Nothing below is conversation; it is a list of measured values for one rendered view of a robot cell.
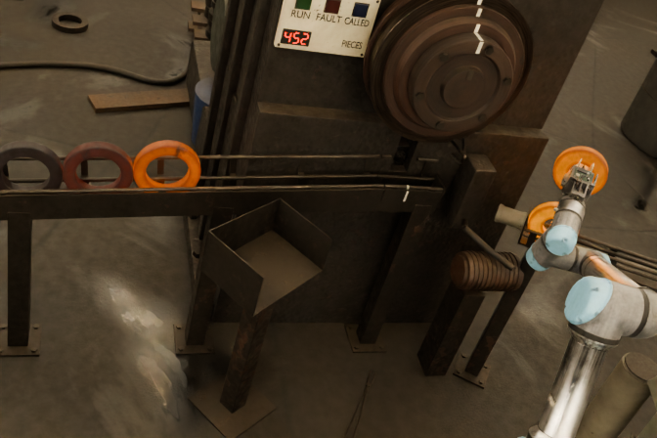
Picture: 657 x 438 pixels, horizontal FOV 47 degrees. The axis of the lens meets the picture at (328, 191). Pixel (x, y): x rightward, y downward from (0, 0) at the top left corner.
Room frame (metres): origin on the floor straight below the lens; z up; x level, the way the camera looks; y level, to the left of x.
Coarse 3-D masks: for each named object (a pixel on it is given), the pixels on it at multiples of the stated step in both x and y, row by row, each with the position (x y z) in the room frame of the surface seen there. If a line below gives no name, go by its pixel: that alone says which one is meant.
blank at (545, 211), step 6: (540, 204) 2.02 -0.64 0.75; (546, 204) 2.01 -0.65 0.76; (552, 204) 2.00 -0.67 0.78; (534, 210) 2.01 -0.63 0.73; (540, 210) 1.99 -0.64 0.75; (546, 210) 1.99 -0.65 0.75; (552, 210) 1.99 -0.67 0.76; (534, 216) 1.99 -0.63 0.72; (540, 216) 1.99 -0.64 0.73; (546, 216) 1.99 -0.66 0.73; (552, 216) 1.99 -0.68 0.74; (528, 222) 2.00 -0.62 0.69; (534, 222) 1.99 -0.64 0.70; (540, 222) 1.99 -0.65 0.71; (528, 228) 1.99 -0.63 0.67; (534, 228) 1.99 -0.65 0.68; (540, 228) 1.99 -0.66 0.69
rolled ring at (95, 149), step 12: (84, 144) 1.62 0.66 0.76; (96, 144) 1.63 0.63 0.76; (108, 144) 1.64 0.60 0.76; (72, 156) 1.59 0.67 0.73; (84, 156) 1.60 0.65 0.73; (96, 156) 1.61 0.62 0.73; (108, 156) 1.62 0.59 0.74; (120, 156) 1.64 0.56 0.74; (72, 168) 1.59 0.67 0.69; (120, 168) 1.64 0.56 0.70; (132, 168) 1.65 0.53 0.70; (72, 180) 1.59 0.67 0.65; (120, 180) 1.64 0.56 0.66; (132, 180) 1.65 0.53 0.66
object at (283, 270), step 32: (224, 224) 1.52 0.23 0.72; (256, 224) 1.63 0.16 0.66; (288, 224) 1.67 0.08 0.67; (224, 256) 1.44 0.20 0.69; (256, 256) 1.57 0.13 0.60; (288, 256) 1.60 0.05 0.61; (320, 256) 1.60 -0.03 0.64; (224, 288) 1.43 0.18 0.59; (256, 288) 1.37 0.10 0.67; (288, 288) 1.49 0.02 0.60; (256, 320) 1.51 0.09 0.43; (256, 352) 1.54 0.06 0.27; (224, 384) 1.54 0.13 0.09; (224, 416) 1.49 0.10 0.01; (256, 416) 1.53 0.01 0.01
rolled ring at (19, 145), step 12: (12, 144) 1.55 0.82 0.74; (24, 144) 1.56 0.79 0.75; (36, 144) 1.58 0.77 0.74; (0, 156) 1.52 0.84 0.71; (12, 156) 1.53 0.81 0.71; (24, 156) 1.55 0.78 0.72; (36, 156) 1.56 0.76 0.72; (48, 156) 1.57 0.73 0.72; (0, 168) 1.52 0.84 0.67; (48, 168) 1.57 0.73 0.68; (60, 168) 1.58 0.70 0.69; (0, 180) 1.52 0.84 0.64; (48, 180) 1.58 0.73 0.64; (60, 180) 1.58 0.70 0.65
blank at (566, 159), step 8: (568, 152) 2.02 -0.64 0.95; (576, 152) 2.01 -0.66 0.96; (584, 152) 2.01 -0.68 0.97; (592, 152) 2.01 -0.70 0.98; (560, 160) 2.01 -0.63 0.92; (568, 160) 2.01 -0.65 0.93; (576, 160) 2.01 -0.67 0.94; (584, 160) 2.00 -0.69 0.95; (592, 160) 2.00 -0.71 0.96; (600, 160) 2.00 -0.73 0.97; (560, 168) 2.01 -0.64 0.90; (568, 168) 2.01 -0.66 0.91; (600, 168) 1.99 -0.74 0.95; (560, 176) 2.01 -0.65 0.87; (600, 176) 1.99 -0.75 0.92; (560, 184) 2.01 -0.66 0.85; (600, 184) 1.99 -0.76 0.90; (592, 192) 1.99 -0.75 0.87
